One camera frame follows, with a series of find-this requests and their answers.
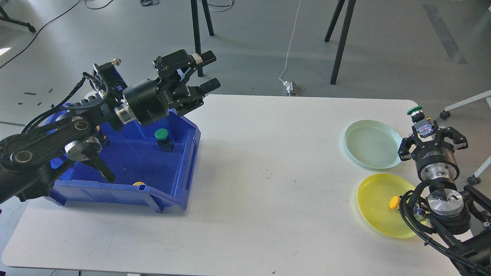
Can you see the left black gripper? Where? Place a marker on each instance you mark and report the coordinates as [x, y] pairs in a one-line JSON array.
[[151, 100]]

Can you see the black tripod left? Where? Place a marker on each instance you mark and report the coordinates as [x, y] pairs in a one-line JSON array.
[[195, 22]]

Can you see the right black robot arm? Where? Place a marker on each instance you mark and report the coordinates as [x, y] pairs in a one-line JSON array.
[[454, 223]]

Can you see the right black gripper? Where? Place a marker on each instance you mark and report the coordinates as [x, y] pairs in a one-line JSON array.
[[434, 159]]

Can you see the blue plastic bin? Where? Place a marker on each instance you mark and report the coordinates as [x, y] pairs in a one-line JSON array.
[[133, 155]]

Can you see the black stand foot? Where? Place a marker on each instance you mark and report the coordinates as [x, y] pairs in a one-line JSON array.
[[5, 17]]

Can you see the black tripod right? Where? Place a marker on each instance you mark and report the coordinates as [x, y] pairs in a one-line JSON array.
[[344, 34]]

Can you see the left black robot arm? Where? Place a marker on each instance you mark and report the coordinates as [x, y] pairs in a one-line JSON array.
[[52, 142]]

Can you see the yellow plate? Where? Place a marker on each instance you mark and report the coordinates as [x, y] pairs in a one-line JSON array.
[[374, 195]]

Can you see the white power adapter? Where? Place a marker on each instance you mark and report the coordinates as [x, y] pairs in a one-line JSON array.
[[291, 89]]

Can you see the light green plate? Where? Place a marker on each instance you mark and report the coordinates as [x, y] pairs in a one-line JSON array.
[[372, 144]]

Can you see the black tripod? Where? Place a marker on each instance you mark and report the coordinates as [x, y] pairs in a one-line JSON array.
[[195, 22], [344, 34]]

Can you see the green push button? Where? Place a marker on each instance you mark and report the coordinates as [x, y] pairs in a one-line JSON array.
[[164, 141], [422, 125]]

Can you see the yellow push button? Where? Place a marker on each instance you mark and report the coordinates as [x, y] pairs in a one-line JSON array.
[[396, 202], [102, 137]]

